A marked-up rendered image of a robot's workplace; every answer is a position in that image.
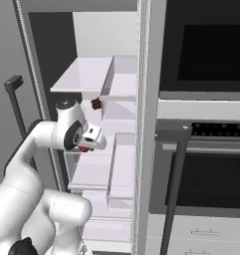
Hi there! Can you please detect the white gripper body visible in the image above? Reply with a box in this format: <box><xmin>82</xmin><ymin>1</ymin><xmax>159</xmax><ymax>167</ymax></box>
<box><xmin>78</xmin><ymin>130</ymin><xmax>108</xmax><ymax>152</ymax></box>

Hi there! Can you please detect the white fridge shelf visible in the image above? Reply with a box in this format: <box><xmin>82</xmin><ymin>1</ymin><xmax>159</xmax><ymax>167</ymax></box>
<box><xmin>50</xmin><ymin>55</ymin><xmax>138</xmax><ymax>122</ymax></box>
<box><xmin>64</xmin><ymin>131</ymin><xmax>136</xmax><ymax>201</ymax></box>

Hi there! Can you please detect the dark red strawberry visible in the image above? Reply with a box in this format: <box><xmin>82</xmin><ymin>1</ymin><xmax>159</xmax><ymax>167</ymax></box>
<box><xmin>91</xmin><ymin>97</ymin><xmax>103</xmax><ymax>111</ymax></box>

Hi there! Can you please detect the grey fridge door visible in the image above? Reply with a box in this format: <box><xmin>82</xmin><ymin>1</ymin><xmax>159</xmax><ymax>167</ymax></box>
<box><xmin>130</xmin><ymin>0</ymin><xmax>167</xmax><ymax>255</ymax></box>
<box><xmin>0</xmin><ymin>0</ymin><xmax>66</xmax><ymax>194</ymax></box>

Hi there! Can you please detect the white fridge drawer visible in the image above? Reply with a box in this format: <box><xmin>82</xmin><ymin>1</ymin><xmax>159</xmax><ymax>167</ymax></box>
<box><xmin>81</xmin><ymin>198</ymin><xmax>133</xmax><ymax>244</ymax></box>

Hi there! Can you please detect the grey fridge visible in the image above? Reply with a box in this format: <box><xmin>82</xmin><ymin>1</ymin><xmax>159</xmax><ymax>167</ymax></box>
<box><xmin>17</xmin><ymin>0</ymin><xmax>139</xmax><ymax>255</ymax></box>

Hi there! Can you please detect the black and grey oven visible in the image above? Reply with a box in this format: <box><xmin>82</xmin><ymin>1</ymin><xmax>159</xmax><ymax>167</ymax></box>
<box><xmin>148</xmin><ymin>119</ymin><xmax>240</xmax><ymax>219</ymax></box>

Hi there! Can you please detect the black microwave oven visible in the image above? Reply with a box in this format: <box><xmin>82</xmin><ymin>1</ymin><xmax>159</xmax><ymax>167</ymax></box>
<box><xmin>158</xmin><ymin>0</ymin><xmax>240</xmax><ymax>102</ymax></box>

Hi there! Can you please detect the white drawer front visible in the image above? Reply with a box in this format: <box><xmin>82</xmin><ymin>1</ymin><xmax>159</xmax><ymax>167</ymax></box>
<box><xmin>144</xmin><ymin>244</ymin><xmax>240</xmax><ymax>255</ymax></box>
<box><xmin>144</xmin><ymin>213</ymin><xmax>240</xmax><ymax>247</ymax></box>

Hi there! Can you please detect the grey oven door handle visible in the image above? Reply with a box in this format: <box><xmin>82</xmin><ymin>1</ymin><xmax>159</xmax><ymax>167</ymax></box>
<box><xmin>162</xmin><ymin>141</ymin><xmax>240</xmax><ymax>155</ymax></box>

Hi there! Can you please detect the thin grey drawer handle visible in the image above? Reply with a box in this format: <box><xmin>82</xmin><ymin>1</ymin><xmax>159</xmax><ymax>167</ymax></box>
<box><xmin>184</xmin><ymin>248</ymin><xmax>209</xmax><ymax>255</ymax></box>
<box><xmin>190</xmin><ymin>227</ymin><xmax>219</xmax><ymax>236</ymax></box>

